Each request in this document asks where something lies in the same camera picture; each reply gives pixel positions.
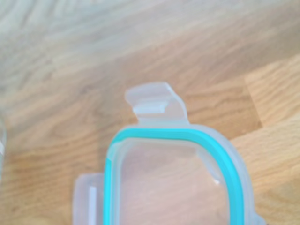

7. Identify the clear lid with teal seal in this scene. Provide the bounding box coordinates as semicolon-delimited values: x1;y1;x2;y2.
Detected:
74;81;267;225

